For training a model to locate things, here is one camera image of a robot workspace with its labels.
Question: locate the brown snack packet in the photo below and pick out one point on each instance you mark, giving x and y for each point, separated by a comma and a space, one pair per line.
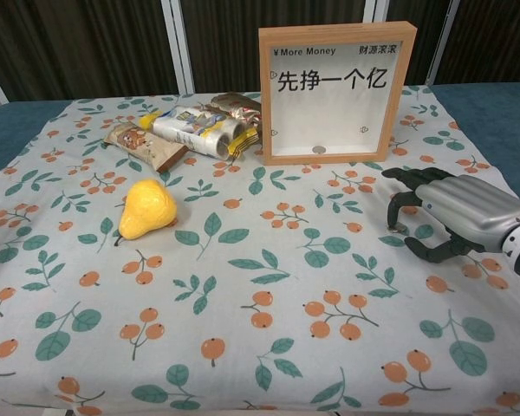
147, 145

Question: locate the yellow pear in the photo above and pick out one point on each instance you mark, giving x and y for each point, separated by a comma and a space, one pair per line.
147, 212

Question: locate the white plastic bag roll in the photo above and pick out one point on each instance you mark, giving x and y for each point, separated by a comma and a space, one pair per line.
195, 128

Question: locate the yellow snack packet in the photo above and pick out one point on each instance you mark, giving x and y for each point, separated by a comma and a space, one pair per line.
242, 143

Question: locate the gold foil snack packet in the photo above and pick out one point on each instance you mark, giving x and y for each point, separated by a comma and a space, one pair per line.
238, 108

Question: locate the floral tablecloth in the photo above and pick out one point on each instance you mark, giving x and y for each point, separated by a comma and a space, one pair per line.
260, 260

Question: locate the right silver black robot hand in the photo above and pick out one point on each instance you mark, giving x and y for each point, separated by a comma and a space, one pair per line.
472, 203

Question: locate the wooden frame money box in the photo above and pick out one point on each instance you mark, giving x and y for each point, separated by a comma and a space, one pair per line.
329, 108

